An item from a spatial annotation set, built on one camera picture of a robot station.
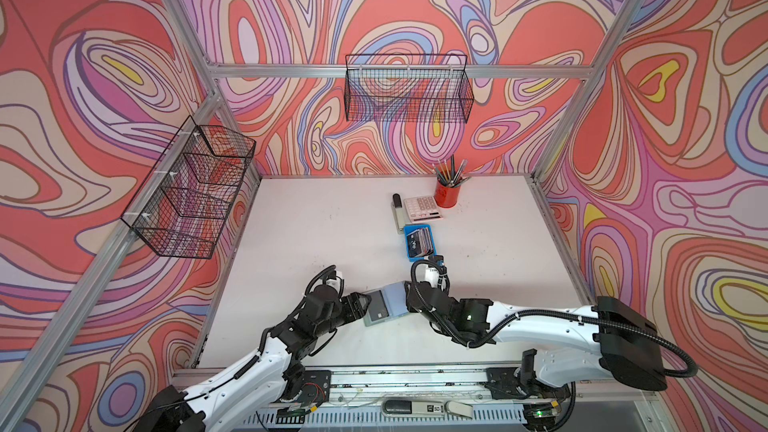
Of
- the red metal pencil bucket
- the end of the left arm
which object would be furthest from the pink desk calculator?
the end of the left arm

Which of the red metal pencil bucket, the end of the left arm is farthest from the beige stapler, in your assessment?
the end of the left arm

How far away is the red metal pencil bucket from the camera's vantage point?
3.48ft

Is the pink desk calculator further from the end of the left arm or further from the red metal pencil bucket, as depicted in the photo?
the end of the left arm

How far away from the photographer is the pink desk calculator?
1.06m

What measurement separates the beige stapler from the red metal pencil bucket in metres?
0.14

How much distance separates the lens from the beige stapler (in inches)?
40.9

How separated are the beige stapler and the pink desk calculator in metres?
0.03

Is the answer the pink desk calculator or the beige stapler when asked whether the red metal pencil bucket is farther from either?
the beige stapler

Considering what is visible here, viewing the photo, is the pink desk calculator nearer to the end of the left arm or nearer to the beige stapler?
the beige stapler
